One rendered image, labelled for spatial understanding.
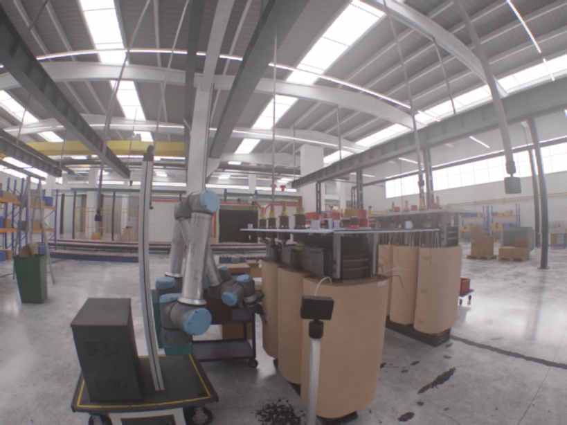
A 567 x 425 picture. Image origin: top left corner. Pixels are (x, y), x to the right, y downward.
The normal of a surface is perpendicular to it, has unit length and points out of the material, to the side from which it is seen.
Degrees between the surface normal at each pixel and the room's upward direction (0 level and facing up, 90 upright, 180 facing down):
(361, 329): 90
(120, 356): 90
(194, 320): 95
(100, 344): 90
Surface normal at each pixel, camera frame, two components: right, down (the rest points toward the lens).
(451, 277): 0.36, -0.06
